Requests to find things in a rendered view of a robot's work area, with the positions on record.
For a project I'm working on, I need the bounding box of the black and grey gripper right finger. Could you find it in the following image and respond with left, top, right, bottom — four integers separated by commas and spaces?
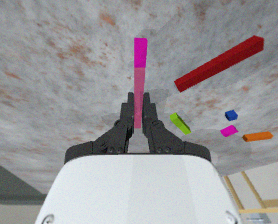
142, 92, 212, 163

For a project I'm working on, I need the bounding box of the magenta rod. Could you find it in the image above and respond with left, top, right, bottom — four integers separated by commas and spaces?
220, 125, 238, 137
134, 38, 148, 68

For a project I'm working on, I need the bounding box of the pink rod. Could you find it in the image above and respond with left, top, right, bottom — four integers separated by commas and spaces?
134, 67, 145, 128

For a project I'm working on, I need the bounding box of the dark red rod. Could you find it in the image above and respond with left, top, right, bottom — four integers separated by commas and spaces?
175, 35, 264, 92

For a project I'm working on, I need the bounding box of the small blue cube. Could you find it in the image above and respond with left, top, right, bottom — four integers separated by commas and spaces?
225, 110, 238, 121

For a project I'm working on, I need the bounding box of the orange rod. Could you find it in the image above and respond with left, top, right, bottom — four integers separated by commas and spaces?
243, 131, 273, 142

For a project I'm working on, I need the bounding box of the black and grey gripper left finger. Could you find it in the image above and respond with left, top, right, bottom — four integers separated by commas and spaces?
64, 92, 134, 165

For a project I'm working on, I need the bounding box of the lime green rod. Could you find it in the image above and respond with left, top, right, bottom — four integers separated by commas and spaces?
170, 113, 191, 135

